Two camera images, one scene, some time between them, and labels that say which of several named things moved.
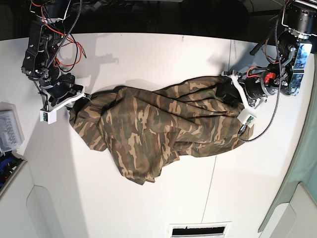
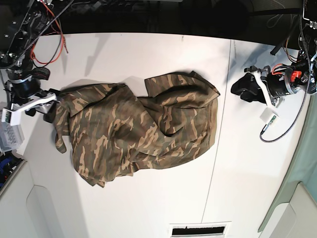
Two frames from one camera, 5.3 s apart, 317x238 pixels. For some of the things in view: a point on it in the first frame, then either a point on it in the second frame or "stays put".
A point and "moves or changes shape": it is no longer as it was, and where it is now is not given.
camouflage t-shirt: [145, 132] moves or changes shape
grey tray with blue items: [10, 165] stays put
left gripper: [61, 91] to [26, 93]
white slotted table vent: [207, 230] stays put
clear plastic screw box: [12, 135] stays put
